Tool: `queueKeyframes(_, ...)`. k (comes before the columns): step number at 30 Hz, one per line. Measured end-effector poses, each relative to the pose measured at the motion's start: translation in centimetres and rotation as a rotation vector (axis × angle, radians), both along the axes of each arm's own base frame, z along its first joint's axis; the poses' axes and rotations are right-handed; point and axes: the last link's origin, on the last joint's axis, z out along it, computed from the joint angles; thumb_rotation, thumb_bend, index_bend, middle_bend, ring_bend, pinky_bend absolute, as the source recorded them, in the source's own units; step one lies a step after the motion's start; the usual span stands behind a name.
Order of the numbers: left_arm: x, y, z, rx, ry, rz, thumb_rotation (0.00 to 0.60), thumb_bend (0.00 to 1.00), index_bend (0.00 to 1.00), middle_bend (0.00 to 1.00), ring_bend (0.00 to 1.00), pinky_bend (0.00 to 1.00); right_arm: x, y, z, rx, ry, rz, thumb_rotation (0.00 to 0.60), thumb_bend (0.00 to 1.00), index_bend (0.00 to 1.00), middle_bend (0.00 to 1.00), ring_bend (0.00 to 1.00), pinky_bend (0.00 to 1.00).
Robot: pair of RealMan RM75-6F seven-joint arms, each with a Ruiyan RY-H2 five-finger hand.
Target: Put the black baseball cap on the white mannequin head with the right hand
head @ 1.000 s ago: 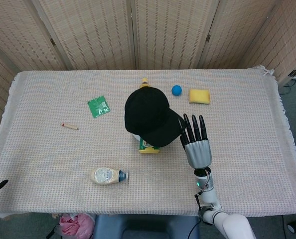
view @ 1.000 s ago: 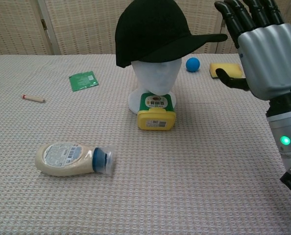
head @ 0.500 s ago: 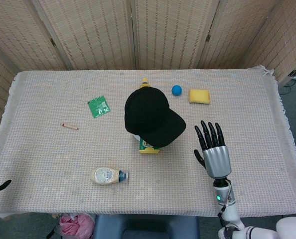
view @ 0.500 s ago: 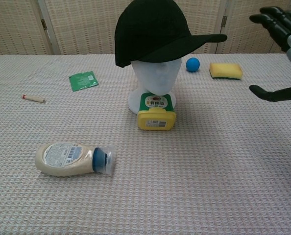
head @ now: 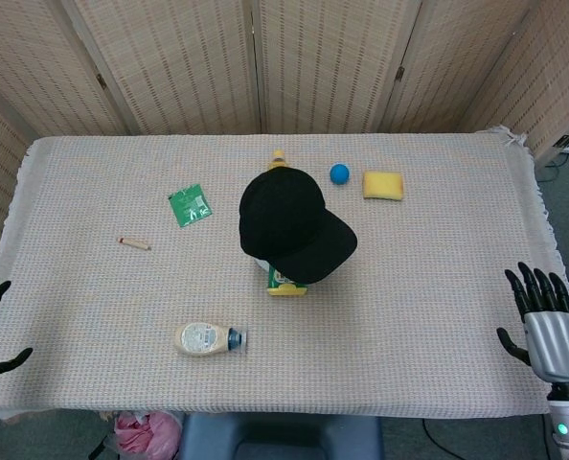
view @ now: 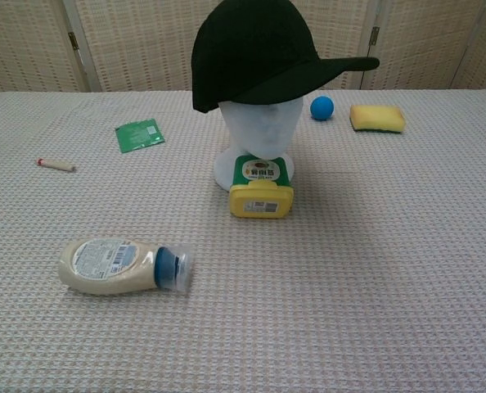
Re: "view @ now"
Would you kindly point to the black baseball cap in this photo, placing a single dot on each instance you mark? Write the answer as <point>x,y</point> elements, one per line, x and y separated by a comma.
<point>251,53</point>

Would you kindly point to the white foam mannequin head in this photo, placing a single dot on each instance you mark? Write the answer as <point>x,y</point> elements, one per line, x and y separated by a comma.
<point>263,131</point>

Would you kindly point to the green container with yellow lid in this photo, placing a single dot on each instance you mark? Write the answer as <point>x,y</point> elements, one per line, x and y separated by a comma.
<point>261,200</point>

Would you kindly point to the blue ball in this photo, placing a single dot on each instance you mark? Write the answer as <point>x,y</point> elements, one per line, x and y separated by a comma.
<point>321,108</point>

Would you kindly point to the green foil sachet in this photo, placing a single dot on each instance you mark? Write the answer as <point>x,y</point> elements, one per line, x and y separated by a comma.
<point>138,135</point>

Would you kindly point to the woven checked tablecloth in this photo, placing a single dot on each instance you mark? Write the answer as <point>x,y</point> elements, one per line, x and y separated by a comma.
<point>349,266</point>

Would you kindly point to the yellow sponge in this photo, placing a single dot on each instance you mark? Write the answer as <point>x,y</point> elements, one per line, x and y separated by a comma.
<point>376,118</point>

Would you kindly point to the mayonnaise squeeze bottle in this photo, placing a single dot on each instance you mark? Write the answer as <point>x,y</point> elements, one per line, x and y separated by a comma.
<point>104,266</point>

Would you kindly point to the bamboo folding screen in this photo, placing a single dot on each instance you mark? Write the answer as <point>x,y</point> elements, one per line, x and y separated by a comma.
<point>145,45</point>

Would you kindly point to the small tan stick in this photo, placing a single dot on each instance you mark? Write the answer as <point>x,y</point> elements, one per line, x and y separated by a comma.
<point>57,164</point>

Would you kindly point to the brass screen hinge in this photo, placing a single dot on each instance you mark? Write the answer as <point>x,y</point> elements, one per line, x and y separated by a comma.
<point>73,41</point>
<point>374,36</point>

